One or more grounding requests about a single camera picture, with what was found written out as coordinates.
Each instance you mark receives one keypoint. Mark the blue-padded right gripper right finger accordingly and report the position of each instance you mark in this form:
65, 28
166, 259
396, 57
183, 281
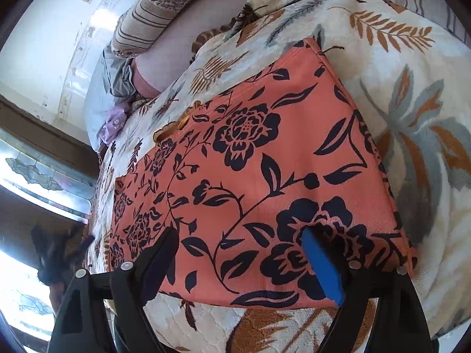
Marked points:
399, 323

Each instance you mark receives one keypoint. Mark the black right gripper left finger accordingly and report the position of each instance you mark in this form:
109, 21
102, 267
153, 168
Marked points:
105, 312

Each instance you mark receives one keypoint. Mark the orange black floral garment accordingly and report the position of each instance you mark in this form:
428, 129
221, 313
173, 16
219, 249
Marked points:
283, 151

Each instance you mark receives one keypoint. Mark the stained glass window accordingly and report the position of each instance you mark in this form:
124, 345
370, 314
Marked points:
45, 182

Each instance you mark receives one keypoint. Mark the lilac floral cloth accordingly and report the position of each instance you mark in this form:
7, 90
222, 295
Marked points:
114, 122

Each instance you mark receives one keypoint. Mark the pale blue bedsheet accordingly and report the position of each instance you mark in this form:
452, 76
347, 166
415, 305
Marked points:
99, 98

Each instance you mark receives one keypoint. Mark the grey crumpled cloth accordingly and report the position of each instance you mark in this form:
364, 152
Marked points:
118, 71

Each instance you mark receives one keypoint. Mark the cream leaf-pattern fleece blanket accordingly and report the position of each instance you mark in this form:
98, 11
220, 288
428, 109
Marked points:
410, 80

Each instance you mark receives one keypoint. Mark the long striped floral bolster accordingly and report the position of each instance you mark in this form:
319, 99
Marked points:
142, 24

